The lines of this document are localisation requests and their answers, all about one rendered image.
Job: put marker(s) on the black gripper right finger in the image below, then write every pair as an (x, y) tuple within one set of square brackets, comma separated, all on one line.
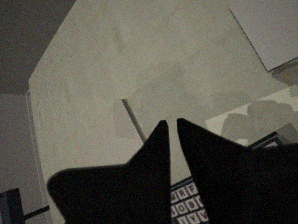
[(229, 177)]

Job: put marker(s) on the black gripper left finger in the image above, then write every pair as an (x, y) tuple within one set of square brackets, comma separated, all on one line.
[(143, 182)]

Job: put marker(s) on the black keyboard with white keys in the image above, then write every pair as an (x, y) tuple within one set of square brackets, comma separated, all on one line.
[(186, 205)]

